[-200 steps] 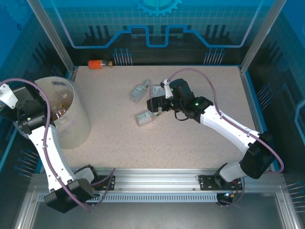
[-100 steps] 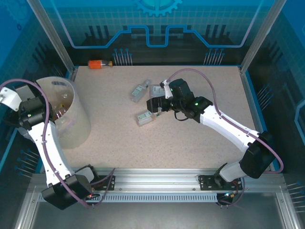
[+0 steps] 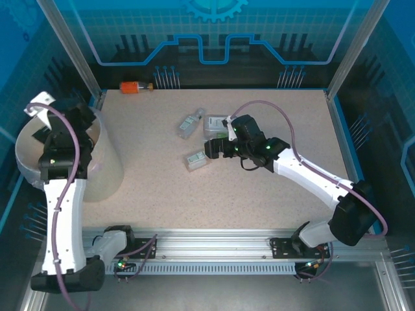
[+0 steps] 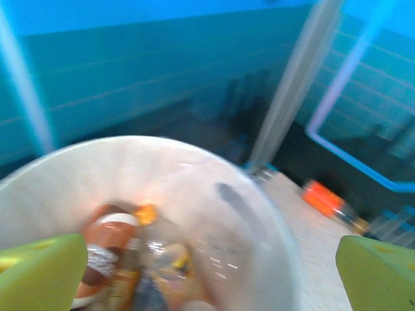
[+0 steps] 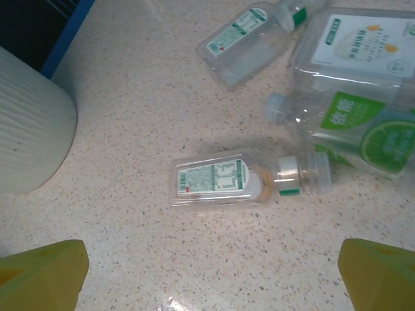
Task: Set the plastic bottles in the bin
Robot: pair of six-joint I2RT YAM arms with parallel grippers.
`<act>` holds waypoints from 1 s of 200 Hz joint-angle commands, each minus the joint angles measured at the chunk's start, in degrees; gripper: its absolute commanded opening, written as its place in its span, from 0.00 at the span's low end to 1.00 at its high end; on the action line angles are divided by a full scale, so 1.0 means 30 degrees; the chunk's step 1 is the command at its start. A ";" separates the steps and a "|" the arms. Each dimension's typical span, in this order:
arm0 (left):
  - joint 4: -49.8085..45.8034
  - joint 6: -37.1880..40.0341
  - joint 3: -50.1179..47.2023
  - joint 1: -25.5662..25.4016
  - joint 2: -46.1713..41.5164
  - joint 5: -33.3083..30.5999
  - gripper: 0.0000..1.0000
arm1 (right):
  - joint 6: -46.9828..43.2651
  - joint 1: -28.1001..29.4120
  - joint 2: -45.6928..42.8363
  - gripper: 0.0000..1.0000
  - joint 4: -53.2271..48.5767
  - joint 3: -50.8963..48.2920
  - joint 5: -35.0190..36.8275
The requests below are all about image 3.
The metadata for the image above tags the clear plastic bin liner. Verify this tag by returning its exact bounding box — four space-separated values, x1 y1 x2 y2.
14 106 108 194

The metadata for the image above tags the white round bin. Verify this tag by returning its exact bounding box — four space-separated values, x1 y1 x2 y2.
14 105 126 204

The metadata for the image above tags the small clear green-label bottle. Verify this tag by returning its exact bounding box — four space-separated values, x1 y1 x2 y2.
183 149 212 173
177 108 206 140

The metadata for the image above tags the square clear white-label bottle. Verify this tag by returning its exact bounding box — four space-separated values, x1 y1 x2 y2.
202 114 234 139

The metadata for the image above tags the orange-label bottle yellow cap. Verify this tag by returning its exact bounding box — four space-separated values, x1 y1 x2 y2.
119 80 155 95

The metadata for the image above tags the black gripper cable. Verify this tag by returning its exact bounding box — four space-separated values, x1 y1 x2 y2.
239 154 262 172

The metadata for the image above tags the aluminium side rail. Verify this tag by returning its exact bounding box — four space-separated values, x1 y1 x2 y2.
87 89 108 113
324 89 374 195

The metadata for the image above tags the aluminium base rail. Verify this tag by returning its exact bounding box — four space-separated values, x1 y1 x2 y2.
79 226 386 262

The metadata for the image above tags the aluminium frame post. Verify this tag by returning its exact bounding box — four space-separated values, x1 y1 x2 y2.
35 0 103 101
326 0 385 100

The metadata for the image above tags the black mount plate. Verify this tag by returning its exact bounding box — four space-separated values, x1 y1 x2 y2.
270 238 296 259
131 238 159 259

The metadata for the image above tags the slotted cable duct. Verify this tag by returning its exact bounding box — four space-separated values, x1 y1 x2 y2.
106 261 328 276

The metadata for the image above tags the black base cable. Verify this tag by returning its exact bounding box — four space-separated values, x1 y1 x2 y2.
293 244 335 283
113 235 160 283

